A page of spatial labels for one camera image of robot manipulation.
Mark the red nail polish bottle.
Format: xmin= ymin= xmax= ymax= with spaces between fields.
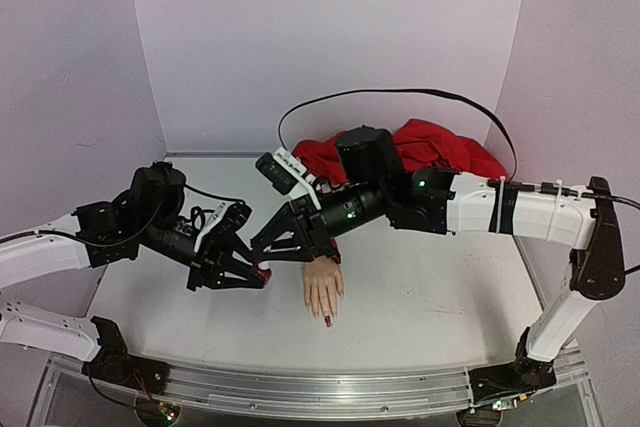
xmin=252 ymin=265 xmax=272 ymax=289

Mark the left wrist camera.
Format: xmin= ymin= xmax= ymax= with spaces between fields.
xmin=194 ymin=202 xmax=252 ymax=253

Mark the red jacket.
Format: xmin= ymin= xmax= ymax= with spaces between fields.
xmin=292 ymin=118 xmax=509 ymax=264

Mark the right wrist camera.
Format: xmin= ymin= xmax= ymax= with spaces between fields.
xmin=255 ymin=147 xmax=321 ymax=210

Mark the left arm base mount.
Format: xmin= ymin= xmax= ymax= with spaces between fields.
xmin=82 ymin=316 xmax=170 ymax=395

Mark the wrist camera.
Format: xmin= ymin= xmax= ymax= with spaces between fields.
xmin=194 ymin=202 xmax=252 ymax=253
xmin=255 ymin=147 xmax=321 ymax=210

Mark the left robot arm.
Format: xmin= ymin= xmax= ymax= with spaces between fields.
xmin=1 ymin=162 xmax=271 ymax=384

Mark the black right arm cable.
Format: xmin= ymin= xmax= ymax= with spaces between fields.
xmin=277 ymin=89 xmax=640 ymax=273

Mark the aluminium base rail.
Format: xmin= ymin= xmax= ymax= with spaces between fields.
xmin=28 ymin=345 xmax=602 ymax=426

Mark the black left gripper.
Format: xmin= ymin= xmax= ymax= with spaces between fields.
xmin=140 ymin=214 xmax=268 ymax=293

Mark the mannequin hand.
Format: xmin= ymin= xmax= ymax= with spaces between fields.
xmin=303 ymin=257 xmax=345 ymax=328

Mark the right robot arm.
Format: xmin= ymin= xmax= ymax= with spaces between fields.
xmin=251 ymin=126 xmax=625 ymax=362

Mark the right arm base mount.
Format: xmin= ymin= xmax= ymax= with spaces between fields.
xmin=468 ymin=332 xmax=556 ymax=406

